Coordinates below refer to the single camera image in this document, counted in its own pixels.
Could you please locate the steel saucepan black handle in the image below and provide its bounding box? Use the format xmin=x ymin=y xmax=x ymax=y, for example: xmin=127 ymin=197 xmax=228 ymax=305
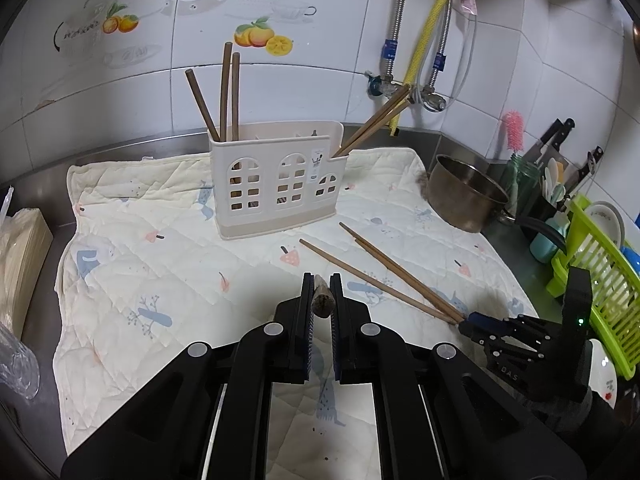
xmin=426 ymin=154 xmax=566 ymax=252

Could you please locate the bagged stack of napkins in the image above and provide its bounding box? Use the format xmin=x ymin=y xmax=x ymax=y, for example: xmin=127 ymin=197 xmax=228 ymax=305
xmin=0 ymin=208 xmax=53 ymax=339

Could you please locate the wooden chopstick vertical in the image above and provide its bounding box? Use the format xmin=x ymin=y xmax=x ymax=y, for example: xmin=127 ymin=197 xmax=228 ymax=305
xmin=340 ymin=222 xmax=464 ymax=323

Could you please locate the black handled knife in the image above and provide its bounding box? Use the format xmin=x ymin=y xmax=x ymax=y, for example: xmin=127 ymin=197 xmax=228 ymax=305
xmin=524 ymin=118 xmax=576 ymax=167

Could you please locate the yellow corrugated gas hose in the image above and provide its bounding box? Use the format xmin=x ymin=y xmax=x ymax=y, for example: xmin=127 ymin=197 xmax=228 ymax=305
xmin=387 ymin=0 xmax=468 ymax=137

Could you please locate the wooden chopstick crossing diagonal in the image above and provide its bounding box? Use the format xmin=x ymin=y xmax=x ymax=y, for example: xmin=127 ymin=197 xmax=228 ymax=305
xmin=333 ymin=90 xmax=414 ymax=158

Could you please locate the pink bottle brush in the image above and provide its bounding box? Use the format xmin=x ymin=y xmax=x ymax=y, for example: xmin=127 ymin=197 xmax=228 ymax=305
xmin=502 ymin=110 xmax=524 ymax=153

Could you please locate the white thin hose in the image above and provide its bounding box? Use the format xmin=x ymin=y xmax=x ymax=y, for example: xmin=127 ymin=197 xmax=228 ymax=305
xmin=441 ymin=0 xmax=478 ymax=111

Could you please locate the teal cup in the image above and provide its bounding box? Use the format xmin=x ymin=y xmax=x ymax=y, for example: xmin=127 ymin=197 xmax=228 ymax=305
xmin=529 ymin=216 xmax=570 ymax=264

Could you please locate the chrome water valve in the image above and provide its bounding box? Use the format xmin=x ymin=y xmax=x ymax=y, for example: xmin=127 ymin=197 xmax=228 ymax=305
xmin=419 ymin=86 xmax=448 ymax=113

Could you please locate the green glass jar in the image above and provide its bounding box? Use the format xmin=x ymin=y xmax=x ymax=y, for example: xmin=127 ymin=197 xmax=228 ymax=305
xmin=499 ymin=154 xmax=540 ymax=216

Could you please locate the long crossing wooden chopstick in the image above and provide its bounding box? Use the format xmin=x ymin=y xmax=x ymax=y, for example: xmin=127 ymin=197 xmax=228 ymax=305
xmin=311 ymin=274 xmax=335 ymax=318

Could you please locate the steel braided hose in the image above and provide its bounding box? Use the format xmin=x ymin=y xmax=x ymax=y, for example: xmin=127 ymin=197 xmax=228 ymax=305
xmin=380 ymin=0 xmax=412 ymax=82
xmin=426 ymin=0 xmax=454 ymax=94

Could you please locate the green plastic dish rack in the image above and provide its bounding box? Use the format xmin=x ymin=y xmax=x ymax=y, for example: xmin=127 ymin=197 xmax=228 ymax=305
xmin=546 ymin=194 xmax=640 ymax=379

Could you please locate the beige plastic utensil holder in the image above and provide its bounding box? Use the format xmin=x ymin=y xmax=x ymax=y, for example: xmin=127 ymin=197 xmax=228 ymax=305
xmin=209 ymin=120 xmax=347 ymax=240

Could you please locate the white quilted patterned mat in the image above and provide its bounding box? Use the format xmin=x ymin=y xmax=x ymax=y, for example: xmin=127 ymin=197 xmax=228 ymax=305
xmin=52 ymin=148 xmax=534 ymax=451

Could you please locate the clear glass cup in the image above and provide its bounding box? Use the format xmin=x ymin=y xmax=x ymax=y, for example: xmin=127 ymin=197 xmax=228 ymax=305
xmin=0 ymin=324 xmax=40 ymax=401

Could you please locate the white plate red mark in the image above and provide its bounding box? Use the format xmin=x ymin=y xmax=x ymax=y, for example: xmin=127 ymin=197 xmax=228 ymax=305
xmin=588 ymin=338 xmax=617 ymax=408

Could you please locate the red handle water valve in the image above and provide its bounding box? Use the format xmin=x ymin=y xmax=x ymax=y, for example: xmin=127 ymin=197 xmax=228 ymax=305
xmin=364 ymin=70 xmax=401 ymax=99

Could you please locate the left steel braided hose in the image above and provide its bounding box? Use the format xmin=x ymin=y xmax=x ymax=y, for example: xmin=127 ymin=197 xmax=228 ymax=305
xmin=380 ymin=0 xmax=412 ymax=82

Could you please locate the right steel braided hose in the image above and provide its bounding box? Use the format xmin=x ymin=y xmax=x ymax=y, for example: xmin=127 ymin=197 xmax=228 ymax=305
xmin=426 ymin=0 xmax=454 ymax=94

